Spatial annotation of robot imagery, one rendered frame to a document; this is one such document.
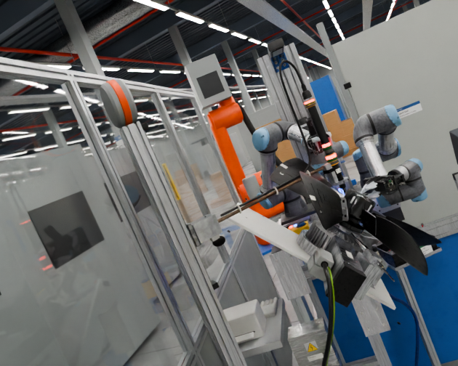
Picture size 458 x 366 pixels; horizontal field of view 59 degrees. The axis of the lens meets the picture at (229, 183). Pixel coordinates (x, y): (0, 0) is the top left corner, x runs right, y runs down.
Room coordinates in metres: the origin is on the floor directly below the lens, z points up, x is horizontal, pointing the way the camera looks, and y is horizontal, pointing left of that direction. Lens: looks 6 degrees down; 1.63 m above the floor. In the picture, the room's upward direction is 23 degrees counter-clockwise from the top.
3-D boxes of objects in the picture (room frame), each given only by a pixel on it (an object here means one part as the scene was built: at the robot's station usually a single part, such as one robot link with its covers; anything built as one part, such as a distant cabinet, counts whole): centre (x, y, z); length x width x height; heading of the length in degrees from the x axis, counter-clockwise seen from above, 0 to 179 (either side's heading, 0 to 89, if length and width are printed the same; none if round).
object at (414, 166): (1.84, -0.80, 1.17); 0.11 x 0.08 x 0.09; 115
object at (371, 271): (1.33, -0.29, 1.03); 0.15 x 0.10 x 0.14; 78
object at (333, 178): (1.65, -0.42, 1.33); 0.09 x 0.07 x 0.10; 113
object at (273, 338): (1.66, 0.13, 0.84); 0.36 x 0.24 x 0.03; 168
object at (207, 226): (1.41, 0.15, 1.38); 0.10 x 0.07 x 0.08; 113
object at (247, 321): (1.59, 0.18, 0.91); 0.17 x 0.16 x 0.11; 78
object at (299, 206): (2.51, -0.32, 1.09); 0.15 x 0.15 x 0.10
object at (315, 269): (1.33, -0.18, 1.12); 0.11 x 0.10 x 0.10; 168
